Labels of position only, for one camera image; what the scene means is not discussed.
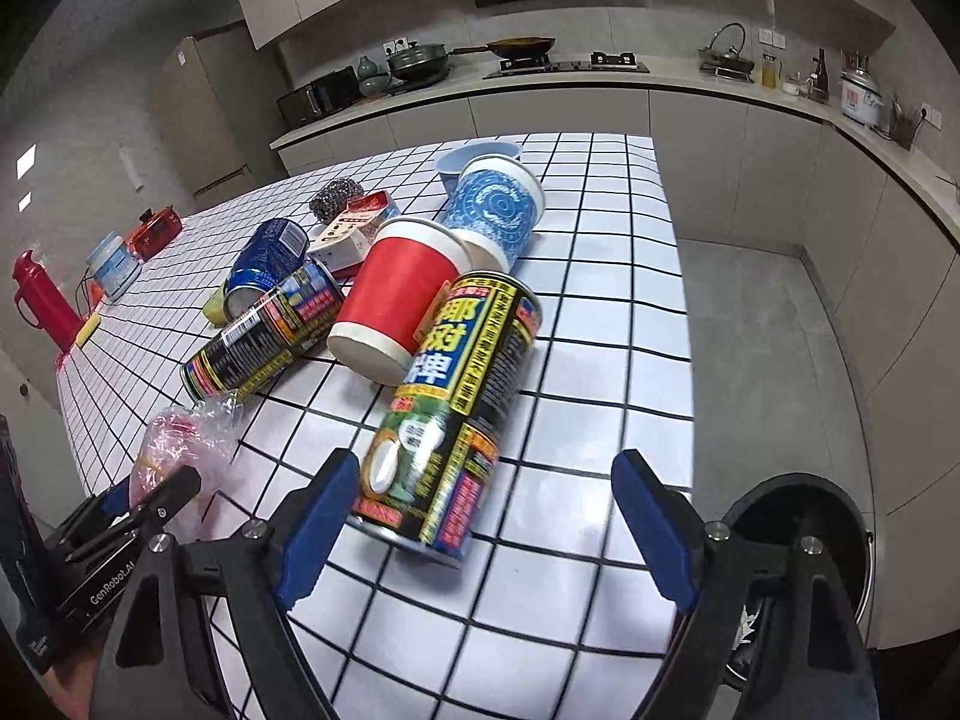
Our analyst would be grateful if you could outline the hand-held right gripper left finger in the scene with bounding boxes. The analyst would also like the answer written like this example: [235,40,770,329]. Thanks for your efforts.
[97,448,362,720]

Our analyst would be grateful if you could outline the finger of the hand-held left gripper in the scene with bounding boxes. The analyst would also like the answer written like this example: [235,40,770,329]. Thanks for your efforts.
[105,465,203,548]
[45,484,140,563]

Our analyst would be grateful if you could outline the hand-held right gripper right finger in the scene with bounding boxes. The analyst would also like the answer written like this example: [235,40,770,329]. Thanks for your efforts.
[611,448,882,720]

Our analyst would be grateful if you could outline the clear pink plastic bag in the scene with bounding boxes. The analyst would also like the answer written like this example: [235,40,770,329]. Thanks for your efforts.
[131,394,248,541]

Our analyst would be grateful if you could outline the large yellow black drink can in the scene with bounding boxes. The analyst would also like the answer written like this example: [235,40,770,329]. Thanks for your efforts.
[349,270,542,569]

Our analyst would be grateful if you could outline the black trash bin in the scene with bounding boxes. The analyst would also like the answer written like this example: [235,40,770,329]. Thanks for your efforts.
[709,472,878,691]

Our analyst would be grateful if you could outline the red paper cup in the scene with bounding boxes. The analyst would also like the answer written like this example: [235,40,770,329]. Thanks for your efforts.
[326,216,470,385]

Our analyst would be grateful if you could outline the blue drink can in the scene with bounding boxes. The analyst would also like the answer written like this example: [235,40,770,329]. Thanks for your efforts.
[223,217,310,323]

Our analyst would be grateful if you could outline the white red milk carton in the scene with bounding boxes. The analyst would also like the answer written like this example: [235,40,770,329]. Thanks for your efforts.
[307,191,402,278]

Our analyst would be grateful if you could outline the blue patterned paper cup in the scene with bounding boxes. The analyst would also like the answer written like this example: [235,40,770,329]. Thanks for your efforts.
[437,154,547,275]

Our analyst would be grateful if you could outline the red thermos flask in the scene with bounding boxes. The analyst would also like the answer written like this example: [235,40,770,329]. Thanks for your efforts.
[13,250,83,352]

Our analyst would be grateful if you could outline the plastic jar with blue label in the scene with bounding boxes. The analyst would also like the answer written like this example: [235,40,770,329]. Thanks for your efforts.
[85,231,142,301]

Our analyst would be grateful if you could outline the red container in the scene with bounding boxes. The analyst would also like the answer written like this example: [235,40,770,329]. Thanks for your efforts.
[126,204,182,260]

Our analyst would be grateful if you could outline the steel wool scrubber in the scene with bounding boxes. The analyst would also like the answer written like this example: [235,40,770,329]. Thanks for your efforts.
[310,178,366,224]

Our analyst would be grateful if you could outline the light blue bowl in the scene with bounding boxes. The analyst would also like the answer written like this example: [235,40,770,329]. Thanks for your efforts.
[435,141,522,192]

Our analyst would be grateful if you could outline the grey refrigerator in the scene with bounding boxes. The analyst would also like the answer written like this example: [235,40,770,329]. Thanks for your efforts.
[154,34,252,200]

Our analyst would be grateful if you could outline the microwave oven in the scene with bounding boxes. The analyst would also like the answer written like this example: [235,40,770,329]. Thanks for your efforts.
[276,66,362,128]

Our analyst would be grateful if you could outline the grey kitchen counter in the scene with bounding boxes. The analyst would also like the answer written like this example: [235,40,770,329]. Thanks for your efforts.
[268,64,960,653]

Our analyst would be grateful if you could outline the green ceramic teapot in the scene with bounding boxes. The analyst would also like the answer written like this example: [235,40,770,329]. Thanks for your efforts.
[356,56,391,97]

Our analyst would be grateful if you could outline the dark pot with lid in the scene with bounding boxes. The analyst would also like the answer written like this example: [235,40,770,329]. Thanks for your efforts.
[386,45,452,83]

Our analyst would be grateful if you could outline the black gas stove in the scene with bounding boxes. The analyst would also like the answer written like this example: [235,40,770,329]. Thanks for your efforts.
[482,52,652,82]

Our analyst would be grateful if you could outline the dark utensil holder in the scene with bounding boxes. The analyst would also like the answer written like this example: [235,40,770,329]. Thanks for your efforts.
[889,94,922,151]

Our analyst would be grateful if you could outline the white rice cooker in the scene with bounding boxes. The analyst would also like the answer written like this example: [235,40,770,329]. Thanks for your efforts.
[840,64,884,125]

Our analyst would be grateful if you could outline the black wok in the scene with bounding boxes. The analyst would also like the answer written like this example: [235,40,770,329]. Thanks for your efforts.
[450,35,557,61]

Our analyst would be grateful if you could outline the glass kettle with handle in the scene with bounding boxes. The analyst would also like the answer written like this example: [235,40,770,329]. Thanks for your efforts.
[697,22,755,70]

